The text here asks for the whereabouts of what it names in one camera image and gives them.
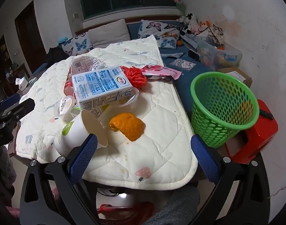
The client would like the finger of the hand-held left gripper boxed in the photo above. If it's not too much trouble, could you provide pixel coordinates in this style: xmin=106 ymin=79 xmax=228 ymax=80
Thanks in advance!
xmin=16 ymin=98 xmax=36 ymax=119

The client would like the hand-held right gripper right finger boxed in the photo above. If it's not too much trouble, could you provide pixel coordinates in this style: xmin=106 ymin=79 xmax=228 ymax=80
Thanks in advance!
xmin=190 ymin=133 xmax=270 ymax=225

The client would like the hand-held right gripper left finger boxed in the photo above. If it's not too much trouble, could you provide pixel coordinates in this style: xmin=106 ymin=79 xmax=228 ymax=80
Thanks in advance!
xmin=19 ymin=133 xmax=103 ymax=225

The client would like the white paper cup green label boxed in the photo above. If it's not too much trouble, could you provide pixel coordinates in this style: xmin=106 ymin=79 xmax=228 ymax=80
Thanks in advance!
xmin=54 ymin=110 xmax=109 ymax=160

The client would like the green plastic mesh basket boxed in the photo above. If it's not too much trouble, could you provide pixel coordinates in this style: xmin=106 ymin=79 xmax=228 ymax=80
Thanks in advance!
xmin=190 ymin=71 xmax=261 ymax=149

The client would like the clear jelly cup printed lid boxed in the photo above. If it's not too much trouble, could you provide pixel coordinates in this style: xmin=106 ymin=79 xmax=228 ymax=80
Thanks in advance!
xmin=53 ymin=96 xmax=76 ymax=116

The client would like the orange peel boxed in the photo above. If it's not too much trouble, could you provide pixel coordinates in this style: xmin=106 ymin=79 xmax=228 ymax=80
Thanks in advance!
xmin=109 ymin=112 xmax=145 ymax=142

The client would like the blue white milk carton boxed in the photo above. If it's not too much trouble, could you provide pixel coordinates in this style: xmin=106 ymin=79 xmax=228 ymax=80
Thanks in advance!
xmin=71 ymin=66 xmax=140 ymax=111

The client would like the red foam fruit net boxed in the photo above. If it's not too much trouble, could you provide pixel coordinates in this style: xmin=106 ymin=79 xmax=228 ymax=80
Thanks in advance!
xmin=121 ymin=66 xmax=147 ymax=91

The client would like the pink plastic wrapper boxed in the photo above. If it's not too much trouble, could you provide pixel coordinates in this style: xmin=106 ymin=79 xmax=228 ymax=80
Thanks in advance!
xmin=141 ymin=64 xmax=183 ymax=81

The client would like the person's left forearm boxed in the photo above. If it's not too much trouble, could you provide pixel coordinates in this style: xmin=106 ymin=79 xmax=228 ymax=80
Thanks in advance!
xmin=0 ymin=199 xmax=20 ymax=225

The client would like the person's left hand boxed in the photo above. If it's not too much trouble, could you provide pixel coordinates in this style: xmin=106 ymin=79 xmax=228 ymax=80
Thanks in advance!
xmin=0 ymin=145 xmax=17 ymax=200

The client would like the white tissue box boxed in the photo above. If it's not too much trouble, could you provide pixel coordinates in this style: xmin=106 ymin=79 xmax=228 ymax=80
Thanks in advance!
xmin=15 ymin=77 xmax=28 ymax=91

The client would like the red printed plastic cup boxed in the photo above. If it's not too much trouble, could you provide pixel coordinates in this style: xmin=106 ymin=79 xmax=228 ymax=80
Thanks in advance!
xmin=64 ymin=69 xmax=75 ymax=96

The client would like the white quilted mat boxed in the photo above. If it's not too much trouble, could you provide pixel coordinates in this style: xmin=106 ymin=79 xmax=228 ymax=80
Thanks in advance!
xmin=15 ymin=35 xmax=200 ymax=191

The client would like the person's grey trouser leg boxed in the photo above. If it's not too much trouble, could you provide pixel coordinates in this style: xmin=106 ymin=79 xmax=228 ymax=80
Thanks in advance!
xmin=143 ymin=187 xmax=201 ymax=225

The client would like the red plastic object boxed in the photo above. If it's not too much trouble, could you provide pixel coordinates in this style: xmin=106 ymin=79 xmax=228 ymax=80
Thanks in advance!
xmin=100 ymin=203 xmax=155 ymax=221

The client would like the black cloth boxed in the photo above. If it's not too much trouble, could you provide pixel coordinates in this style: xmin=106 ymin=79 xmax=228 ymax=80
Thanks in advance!
xmin=43 ymin=47 xmax=70 ymax=64

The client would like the red plastic stool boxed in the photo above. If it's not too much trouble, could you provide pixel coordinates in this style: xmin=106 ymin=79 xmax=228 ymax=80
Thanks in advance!
xmin=224 ymin=99 xmax=279 ymax=164

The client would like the blue sofa bed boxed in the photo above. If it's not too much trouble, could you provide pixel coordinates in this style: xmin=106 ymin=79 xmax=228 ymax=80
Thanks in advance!
xmin=127 ymin=21 xmax=228 ymax=122

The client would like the dark wooden door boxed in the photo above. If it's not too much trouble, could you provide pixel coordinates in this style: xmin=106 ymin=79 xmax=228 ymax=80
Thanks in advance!
xmin=15 ymin=1 xmax=47 ymax=71

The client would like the clear lidded plastic container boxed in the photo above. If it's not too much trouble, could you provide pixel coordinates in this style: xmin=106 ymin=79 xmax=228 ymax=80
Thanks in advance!
xmin=70 ymin=55 xmax=106 ymax=75

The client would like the black remote control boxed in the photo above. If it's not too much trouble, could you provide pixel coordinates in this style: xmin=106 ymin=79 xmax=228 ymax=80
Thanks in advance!
xmin=259 ymin=108 xmax=274 ymax=120

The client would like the clear plastic bowl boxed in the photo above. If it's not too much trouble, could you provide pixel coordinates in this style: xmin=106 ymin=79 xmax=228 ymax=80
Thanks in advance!
xmin=117 ymin=88 xmax=140 ymax=107

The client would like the white butterfly pillow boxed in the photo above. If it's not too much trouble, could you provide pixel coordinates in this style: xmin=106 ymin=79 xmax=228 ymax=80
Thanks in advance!
xmin=61 ymin=31 xmax=94 ymax=57
xmin=138 ymin=19 xmax=181 ymax=38

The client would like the cardboard box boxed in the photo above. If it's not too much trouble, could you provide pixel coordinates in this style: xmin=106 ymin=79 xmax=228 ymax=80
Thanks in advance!
xmin=219 ymin=67 xmax=253 ymax=88

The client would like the pink sticker card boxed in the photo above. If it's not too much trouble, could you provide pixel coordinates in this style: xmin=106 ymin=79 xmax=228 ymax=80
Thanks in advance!
xmin=169 ymin=58 xmax=197 ymax=71

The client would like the small black pouch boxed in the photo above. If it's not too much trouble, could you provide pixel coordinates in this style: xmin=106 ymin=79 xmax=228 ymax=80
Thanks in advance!
xmin=188 ymin=49 xmax=201 ymax=61

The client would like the clear plastic storage box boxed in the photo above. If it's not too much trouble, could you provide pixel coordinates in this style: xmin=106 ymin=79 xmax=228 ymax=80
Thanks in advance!
xmin=196 ymin=36 xmax=243 ymax=69

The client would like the beige cushion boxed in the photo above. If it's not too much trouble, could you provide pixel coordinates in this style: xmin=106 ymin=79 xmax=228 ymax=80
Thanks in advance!
xmin=87 ymin=19 xmax=130 ymax=50

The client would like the small blue butterfly pillow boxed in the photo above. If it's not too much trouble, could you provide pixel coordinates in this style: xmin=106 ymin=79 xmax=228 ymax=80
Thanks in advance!
xmin=157 ymin=36 xmax=178 ymax=50

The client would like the orange fox plush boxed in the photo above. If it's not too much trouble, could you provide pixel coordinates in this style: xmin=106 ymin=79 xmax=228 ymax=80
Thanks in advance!
xmin=199 ymin=21 xmax=211 ymax=32

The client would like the black white cow plush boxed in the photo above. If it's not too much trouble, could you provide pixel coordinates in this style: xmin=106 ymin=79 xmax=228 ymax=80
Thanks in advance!
xmin=180 ymin=12 xmax=200 ymax=34

